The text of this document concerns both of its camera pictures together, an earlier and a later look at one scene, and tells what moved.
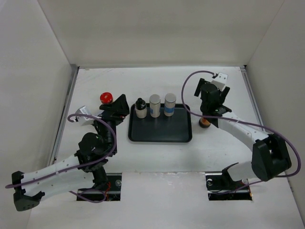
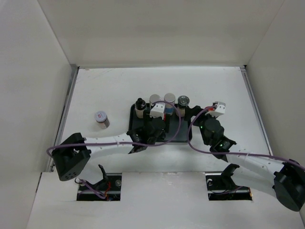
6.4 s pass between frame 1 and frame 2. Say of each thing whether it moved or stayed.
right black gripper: moved
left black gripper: moved
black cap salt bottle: stayed
